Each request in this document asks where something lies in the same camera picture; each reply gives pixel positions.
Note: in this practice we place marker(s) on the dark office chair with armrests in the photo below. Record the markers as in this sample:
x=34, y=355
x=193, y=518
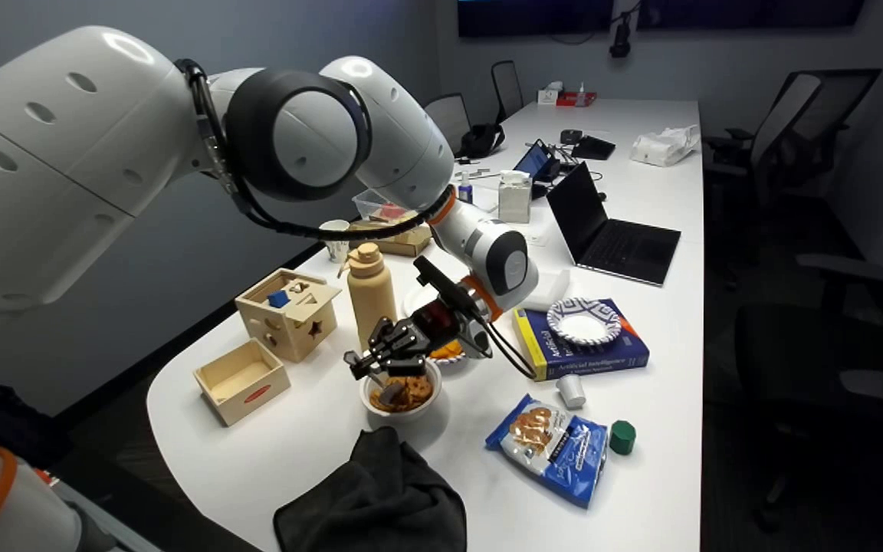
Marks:
x=828, y=356

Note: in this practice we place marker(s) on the blue patterned paper plate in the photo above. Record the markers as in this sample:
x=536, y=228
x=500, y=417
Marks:
x=583, y=323

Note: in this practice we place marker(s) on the silver spatula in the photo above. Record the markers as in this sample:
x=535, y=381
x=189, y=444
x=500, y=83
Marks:
x=350, y=359

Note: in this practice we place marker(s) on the wooden shape sorter box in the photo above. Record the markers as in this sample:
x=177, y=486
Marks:
x=288, y=320

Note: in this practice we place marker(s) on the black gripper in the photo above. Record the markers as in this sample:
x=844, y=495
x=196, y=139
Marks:
x=438, y=328

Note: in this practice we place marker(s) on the small wooden block box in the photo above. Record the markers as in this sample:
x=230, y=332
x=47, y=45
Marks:
x=407, y=243

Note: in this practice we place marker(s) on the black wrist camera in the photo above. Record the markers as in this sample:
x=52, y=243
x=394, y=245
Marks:
x=444, y=287

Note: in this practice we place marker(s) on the blue and yellow book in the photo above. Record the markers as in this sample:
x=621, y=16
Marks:
x=597, y=356

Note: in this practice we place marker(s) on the small white box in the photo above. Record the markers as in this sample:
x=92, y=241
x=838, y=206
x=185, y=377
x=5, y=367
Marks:
x=549, y=93

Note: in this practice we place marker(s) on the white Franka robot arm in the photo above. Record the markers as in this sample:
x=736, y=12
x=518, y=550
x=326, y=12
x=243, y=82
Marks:
x=73, y=155

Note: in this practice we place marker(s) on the open black laptop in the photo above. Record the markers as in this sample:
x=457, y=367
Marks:
x=613, y=245

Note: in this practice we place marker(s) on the open wooden tray box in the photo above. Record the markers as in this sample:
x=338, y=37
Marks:
x=243, y=384

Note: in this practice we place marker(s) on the white carton box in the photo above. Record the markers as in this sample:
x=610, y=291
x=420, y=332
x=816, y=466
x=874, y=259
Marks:
x=514, y=199

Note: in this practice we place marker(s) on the blue block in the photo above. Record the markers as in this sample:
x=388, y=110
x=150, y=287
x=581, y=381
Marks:
x=280, y=297

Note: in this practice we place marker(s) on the black device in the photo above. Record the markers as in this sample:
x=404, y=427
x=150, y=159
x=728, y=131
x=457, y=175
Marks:
x=597, y=149

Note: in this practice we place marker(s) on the clear plastic marker container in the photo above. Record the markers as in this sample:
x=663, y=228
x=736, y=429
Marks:
x=382, y=210

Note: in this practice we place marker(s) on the paper cup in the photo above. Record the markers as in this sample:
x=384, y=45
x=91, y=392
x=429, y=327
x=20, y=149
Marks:
x=335, y=241

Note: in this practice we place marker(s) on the black bag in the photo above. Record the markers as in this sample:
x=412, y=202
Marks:
x=480, y=139

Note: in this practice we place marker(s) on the camera on grey pole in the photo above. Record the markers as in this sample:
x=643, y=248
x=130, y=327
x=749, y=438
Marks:
x=624, y=31

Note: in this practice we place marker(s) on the tablet with blue screen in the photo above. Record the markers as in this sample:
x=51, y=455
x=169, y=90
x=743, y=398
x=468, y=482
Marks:
x=536, y=159

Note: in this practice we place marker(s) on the red flat box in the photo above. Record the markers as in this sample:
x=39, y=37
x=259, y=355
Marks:
x=577, y=98

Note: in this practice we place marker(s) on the small white bottle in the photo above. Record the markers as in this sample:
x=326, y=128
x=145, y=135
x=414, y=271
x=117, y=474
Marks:
x=571, y=391

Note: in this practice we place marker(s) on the white tissue pile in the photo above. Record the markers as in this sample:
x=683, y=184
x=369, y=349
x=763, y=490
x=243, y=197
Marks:
x=667, y=144

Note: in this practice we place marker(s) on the wall monitor screen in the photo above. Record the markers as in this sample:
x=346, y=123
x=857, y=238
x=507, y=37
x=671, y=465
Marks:
x=535, y=16
x=749, y=12

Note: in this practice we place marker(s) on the green bottle cap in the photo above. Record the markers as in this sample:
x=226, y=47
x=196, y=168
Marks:
x=624, y=437

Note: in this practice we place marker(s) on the grey mesh office chair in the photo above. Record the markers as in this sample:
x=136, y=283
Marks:
x=799, y=123

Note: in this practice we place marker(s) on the white bowl with snacks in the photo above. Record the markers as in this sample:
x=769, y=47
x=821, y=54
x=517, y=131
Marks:
x=401, y=404

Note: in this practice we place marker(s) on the small bowl with orange food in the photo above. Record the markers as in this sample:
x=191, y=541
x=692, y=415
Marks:
x=452, y=355

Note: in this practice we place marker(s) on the black cloth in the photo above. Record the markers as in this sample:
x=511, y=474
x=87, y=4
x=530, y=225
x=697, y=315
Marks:
x=369, y=500

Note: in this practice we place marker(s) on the blue snack bag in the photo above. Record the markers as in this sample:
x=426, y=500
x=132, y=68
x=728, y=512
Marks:
x=552, y=448

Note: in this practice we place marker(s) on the tan water bottle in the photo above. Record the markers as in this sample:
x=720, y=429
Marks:
x=369, y=294

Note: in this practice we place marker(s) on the black office chair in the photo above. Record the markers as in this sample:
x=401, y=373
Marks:
x=507, y=90
x=444, y=121

